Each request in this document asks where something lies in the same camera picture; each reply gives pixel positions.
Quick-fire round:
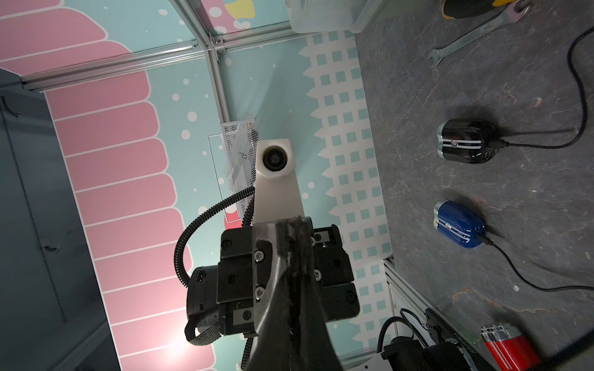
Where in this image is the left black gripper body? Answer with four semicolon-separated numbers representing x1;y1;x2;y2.
217;225;360;335

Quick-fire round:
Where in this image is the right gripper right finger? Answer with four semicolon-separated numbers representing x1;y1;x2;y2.
296;275;343;370

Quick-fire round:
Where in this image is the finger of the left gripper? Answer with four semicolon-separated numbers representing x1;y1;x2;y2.
252;216;315;334

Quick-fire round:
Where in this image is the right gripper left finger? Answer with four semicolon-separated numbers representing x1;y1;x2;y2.
246;278;292;370

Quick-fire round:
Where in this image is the long black usb cable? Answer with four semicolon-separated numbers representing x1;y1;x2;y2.
477;233;594;293

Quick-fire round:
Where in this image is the red blue electric shaver case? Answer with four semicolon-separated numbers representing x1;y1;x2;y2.
480;323;542;371

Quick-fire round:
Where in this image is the black silver electric shaver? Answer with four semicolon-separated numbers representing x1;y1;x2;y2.
437;118;497;164

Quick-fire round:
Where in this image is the black shaver charging cable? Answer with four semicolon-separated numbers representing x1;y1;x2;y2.
486;25;594;151

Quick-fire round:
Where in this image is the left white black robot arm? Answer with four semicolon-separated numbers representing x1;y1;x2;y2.
173;187;360;370

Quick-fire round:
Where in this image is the yellow black screwdriver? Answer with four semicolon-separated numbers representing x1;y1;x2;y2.
442;0;514;19

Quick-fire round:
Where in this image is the silver wrench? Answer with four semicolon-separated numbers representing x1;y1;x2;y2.
427;1;532;69

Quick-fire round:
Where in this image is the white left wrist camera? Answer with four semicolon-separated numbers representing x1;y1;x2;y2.
253;139;305;224

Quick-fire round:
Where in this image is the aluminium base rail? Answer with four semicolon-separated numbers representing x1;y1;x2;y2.
352;257;493;371

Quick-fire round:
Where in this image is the white wire wall basket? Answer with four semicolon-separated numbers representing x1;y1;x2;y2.
208;118;258;199

